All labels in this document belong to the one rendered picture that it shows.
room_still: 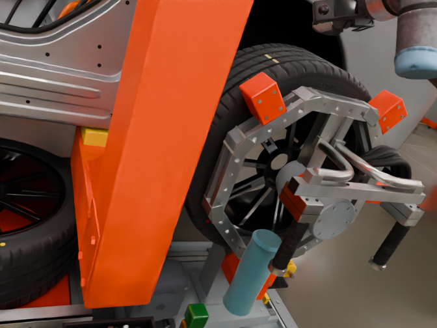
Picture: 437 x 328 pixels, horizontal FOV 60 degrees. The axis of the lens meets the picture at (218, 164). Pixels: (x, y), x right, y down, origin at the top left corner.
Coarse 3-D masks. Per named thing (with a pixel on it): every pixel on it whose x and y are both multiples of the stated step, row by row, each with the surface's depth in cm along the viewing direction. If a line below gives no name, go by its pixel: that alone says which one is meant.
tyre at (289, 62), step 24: (264, 48) 111; (288, 48) 112; (240, 72) 103; (264, 72) 98; (288, 72) 97; (312, 72) 99; (336, 72) 102; (240, 96) 95; (360, 96) 109; (216, 120) 97; (240, 120) 99; (216, 144) 100; (192, 192) 106; (192, 216) 111; (216, 240) 120
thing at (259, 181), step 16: (288, 128) 110; (352, 128) 116; (272, 144) 110; (288, 144) 112; (352, 144) 121; (256, 160) 113; (288, 160) 122; (256, 176) 115; (272, 176) 122; (240, 192) 115; (256, 192) 146; (272, 192) 144; (224, 208) 126; (240, 208) 134; (256, 208) 137; (272, 208) 126; (240, 224) 123; (256, 224) 129; (272, 224) 129; (288, 224) 131
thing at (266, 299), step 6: (264, 300) 164; (270, 306) 162; (270, 312) 156; (270, 318) 155; (276, 318) 157; (156, 324) 142; (162, 324) 136; (168, 324) 135; (258, 324) 153; (264, 324) 154; (270, 324) 155; (276, 324) 157; (282, 324) 155
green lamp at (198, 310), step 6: (192, 306) 83; (198, 306) 84; (204, 306) 85; (186, 312) 84; (192, 312) 82; (198, 312) 82; (204, 312) 83; (186, 318) 84; (192, 318) 81; (198, 318) 81; (204, 318) 82; (192, 324) 82; (198, 324) 82; (204, 324) 83
